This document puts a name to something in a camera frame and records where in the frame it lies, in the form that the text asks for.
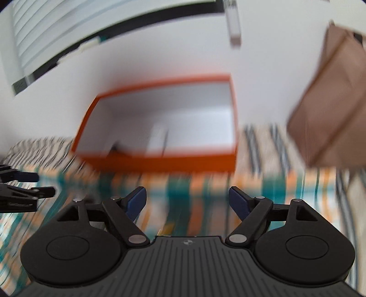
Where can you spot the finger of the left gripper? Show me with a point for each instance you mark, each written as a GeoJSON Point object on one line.
{"type": "Point", "coordinates": [8, 174]}
{"type": "Point", "coordinates": [37, 192]}

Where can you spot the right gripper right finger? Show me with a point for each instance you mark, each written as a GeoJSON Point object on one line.
{"type": "Point", "coordinates": [253, 213]}

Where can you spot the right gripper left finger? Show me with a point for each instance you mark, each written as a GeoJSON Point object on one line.
{"type": "Point", "coordinates": [121, 214]}

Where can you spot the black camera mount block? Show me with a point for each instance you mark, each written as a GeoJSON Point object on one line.
{"type": "Point", "coordinates": [118, 148]}

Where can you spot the white cylindrical bottle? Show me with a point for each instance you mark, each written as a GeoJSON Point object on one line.
{"type": "Point", "coordinates": [158, 140]}

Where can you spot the plaid teal orange blanket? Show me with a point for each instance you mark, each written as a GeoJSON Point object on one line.
{"type": "Point", "coordinates": [192, 205]}

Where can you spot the striped bed sheet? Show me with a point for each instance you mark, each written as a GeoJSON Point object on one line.
{"type": "Point", "coordinates": [262, 150]}

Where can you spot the orange white storage box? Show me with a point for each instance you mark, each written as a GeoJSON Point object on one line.
{"type": "Point", "coordinates": [182, 124]}

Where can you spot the brown paper bag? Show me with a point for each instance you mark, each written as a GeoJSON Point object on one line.
{"type": "Point", "coordinates": [328, 125]}

